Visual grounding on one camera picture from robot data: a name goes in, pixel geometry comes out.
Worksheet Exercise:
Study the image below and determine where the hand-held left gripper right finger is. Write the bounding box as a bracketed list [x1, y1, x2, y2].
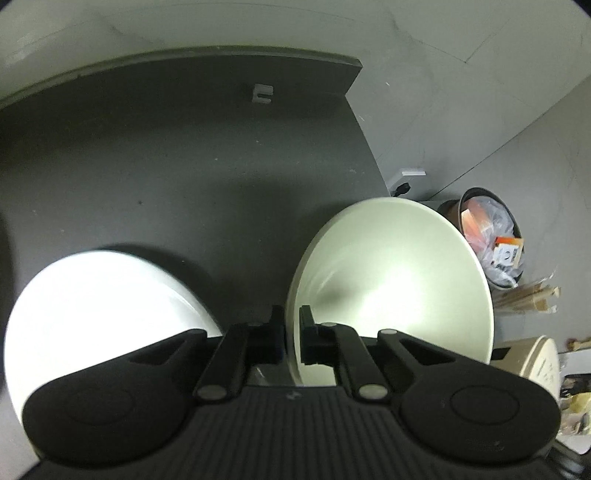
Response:
[299, 305, 472, 401]

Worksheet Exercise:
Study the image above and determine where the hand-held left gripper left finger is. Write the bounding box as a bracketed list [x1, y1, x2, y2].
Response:
[124, 305, 284, 403]

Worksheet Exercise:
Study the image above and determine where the cream bowl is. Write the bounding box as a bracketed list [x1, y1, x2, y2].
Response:
[285, 197, 495, 387]

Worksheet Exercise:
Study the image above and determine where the white plate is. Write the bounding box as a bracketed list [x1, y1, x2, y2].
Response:
[4, 250, 225, 430]

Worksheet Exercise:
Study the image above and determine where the orange packet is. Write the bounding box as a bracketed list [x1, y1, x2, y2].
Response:
[492, 236, 525, 269]

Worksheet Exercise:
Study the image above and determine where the dark round trash bin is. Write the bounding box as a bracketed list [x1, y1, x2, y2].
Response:
[457, 186, 526, 289]

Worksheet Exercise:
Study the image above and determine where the bundle of wooden sticks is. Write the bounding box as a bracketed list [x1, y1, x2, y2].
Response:
[496, 274, 562, 315]

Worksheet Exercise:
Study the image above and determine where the cream round lidded container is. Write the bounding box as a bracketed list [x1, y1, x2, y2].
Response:
[491, 335, 562, 403]

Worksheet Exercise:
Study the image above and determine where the white wall socket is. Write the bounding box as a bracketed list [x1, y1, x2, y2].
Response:
[387, 167, 428, 193]

